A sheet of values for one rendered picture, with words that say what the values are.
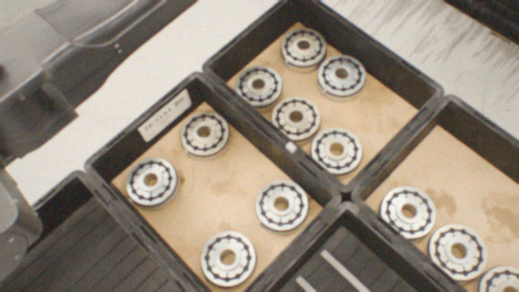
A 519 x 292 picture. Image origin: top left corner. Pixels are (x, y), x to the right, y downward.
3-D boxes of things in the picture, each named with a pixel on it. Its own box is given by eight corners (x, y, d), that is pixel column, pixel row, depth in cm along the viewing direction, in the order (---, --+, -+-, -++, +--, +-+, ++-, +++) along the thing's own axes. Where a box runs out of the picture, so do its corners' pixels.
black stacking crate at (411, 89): (208, 96, 111) (199, 68, 101) (298, 20, 119) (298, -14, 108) (340, 215, 97) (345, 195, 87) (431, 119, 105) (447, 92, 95)
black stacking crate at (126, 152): (102, 186, 103) (81, 166, 92) (206, 98, 111) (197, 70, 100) (230, 329, 89) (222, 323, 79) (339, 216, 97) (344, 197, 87)
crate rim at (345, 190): (199, 73, 102) (197, 66, 100) (298, -9, 110) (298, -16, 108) (345, 200, 88) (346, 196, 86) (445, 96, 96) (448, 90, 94)
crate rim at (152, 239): (83, 169, 94) (79, 165, 92) (199, 74, 102) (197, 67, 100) (224, 325, 80) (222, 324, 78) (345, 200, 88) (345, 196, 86)
